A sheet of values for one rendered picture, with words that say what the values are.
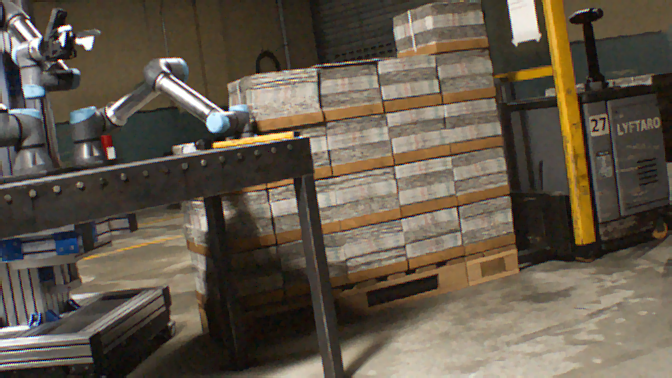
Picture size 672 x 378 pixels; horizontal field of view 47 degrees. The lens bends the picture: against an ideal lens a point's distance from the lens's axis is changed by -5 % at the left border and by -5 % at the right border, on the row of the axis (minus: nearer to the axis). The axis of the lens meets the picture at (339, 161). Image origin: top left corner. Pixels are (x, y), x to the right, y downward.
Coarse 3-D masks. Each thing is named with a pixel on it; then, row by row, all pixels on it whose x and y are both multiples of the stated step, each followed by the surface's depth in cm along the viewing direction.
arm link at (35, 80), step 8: (32, 64) 257; (40, 64) 259; (24, 72) 257; (32, 72) 257; (40, 72) 259; (48, 72) 263; (24, 80) 257; (32, 80) 257; (40, 80) 259; (48, 80) 262; (56, 80) 264; (24, 88) 258; (32, 88) 257; (40, 88) 259; (48, 88) 263; (56, 88) 266; (32, 96) 258; (40, 96) 259
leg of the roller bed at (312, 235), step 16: (304, 176) 252; (304, 192) 252; (304, 208) 253; (304, 224) 254; (320, 224) 256; (304, 240) 255; (320, 240) 255; (320, 256) 255; (320, 272) 254; (320, 288) 254; (320, 304) 254; (320, 320) 256; (336, 320) 257; (320, 336) 257; (336, 336) 257; (320, 352) 258; (336, 352) 256; (336, 368) 256
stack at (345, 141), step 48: (192, 144) 320; (336, 144) 343; (384, 144) 351; (432, 144) 360; (288, 192) 333; (336, 192) 341; (384, 192) 350; (432, 192) 359; (192, 240) 342; (336, 240) 341; (384, 240) 350; (432, 240) 360; (240, 288) 325; (336, 288) 341
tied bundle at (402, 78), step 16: (384, 64) 352; (400, 64) 354; (416, 64) 358; (432, 64) 360; (384, 80) 352; (400, 80) 355; (416, 80) 358; (432, 80) 360; (384, 96) 351; (400, 96) 354; (416, 96) 357; (384, 112) 356
